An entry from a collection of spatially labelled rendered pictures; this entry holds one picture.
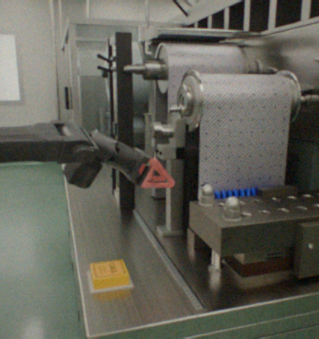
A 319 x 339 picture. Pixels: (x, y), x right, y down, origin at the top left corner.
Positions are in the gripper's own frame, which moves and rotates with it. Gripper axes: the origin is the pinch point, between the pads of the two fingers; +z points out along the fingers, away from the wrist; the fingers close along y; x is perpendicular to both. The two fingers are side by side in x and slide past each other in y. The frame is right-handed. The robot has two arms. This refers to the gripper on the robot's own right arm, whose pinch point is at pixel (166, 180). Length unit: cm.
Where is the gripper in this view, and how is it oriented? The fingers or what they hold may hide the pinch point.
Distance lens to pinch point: 81.1
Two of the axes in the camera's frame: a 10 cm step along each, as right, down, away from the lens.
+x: 4.8, -8.8, -0.6
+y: 2.8, 2.1, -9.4
